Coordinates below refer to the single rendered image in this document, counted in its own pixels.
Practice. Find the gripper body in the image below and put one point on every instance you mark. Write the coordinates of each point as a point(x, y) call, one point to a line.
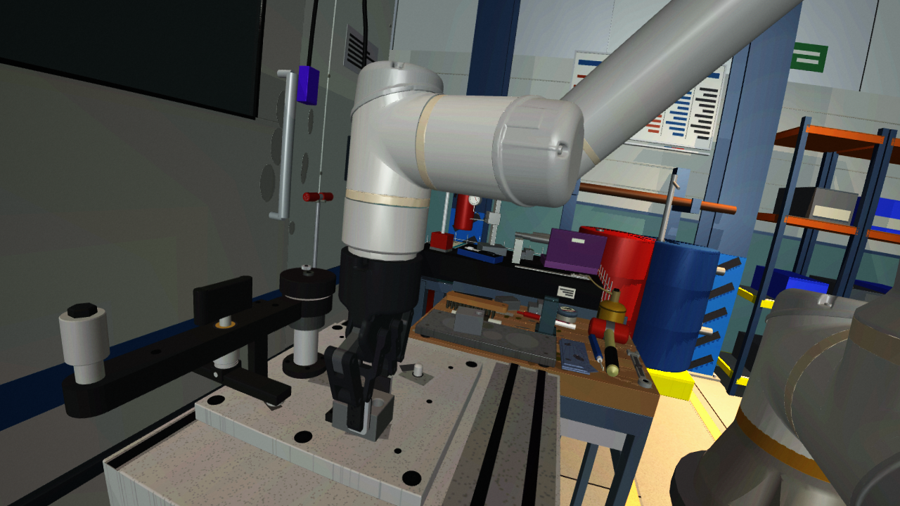
point(380, 284)

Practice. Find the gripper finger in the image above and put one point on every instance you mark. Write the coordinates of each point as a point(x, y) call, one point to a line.
point(344, 372)
point(385, 351)

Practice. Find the grey metal blank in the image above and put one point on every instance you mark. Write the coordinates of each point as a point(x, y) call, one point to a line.
point(468, 322)
point(381, 416)

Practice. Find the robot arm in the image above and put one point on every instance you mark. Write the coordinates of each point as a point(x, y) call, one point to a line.
point(464, 147)

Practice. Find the speckled grey pallet plate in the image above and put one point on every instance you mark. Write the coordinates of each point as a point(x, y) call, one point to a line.
point(295, 414)

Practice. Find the dark grey tray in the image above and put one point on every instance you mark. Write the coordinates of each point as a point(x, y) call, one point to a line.
point(492, 341)

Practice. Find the black T-wing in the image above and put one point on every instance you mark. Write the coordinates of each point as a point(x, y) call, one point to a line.
point(223, 299)

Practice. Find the white locating pin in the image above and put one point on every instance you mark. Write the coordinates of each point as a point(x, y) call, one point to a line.
point(420, 370)

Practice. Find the small red box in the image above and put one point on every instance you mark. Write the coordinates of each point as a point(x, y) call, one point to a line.
point(441, 241)

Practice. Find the wooden brush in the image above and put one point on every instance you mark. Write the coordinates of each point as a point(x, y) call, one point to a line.
point(475, 303)

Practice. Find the red knob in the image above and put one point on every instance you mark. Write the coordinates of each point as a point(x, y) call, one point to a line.
point(318, 197)

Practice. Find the red fire extinguisher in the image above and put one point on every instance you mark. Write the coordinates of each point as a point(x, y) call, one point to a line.
point(463, 212)

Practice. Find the grey slotted machine table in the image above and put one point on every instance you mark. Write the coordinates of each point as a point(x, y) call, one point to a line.
point(513, 436)

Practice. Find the dark tape roll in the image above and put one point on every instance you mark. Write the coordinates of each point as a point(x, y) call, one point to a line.
point(567, 313)

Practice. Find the blue-grey flat plate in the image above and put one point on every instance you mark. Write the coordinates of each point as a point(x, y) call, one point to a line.
point(576, 355)

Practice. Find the purple box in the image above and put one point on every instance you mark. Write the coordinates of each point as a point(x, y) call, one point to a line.
point(574, 251)

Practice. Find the blue pen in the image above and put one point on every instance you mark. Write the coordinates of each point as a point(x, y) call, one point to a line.
point(596, 349)

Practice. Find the blue pendant box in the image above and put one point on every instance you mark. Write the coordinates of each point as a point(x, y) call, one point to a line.
point(308, 84)

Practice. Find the brown wooden bench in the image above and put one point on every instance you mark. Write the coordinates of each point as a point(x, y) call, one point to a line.
point(605, 386)

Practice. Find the brass oil can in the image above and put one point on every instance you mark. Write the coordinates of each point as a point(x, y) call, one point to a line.
point(613, 306)

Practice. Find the red drum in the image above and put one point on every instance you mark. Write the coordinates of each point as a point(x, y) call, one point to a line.
point(626, 270)

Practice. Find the grey wrench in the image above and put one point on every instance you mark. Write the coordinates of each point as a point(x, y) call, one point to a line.
point(637, 367)

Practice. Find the blue steel column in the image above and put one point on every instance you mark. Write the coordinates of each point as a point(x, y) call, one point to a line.
point(493, 49)

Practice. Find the yellow block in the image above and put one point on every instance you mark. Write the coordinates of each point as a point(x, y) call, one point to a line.
point(671, 384)

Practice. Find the blue drum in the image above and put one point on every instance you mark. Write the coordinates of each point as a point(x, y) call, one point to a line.
point(676, 306)

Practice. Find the blue storage bin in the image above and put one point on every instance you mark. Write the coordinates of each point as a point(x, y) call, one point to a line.
point(794, 284)
point(884, 211)

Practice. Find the grey box with label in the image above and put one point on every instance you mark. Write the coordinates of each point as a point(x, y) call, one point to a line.
point(823, 204)

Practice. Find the blue and orange shelf unit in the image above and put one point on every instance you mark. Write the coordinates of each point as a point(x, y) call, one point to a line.
point(844, 176)

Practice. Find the white pivot post black knob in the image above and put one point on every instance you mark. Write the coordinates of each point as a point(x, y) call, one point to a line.
point(306, 323)

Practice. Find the grey machine enclosure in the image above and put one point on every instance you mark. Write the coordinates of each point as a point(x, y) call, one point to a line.
point(140, 211)

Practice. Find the white post with black cap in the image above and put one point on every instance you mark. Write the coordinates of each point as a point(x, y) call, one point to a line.
point(83, 341)

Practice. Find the copper pipe rail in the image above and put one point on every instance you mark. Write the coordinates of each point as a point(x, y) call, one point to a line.
point(633, 193)

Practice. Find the white wall chart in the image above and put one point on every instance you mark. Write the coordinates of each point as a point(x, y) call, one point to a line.
point(692, 112)

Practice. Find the green wall sign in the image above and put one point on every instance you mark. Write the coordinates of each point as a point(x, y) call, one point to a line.
point(809, 57)

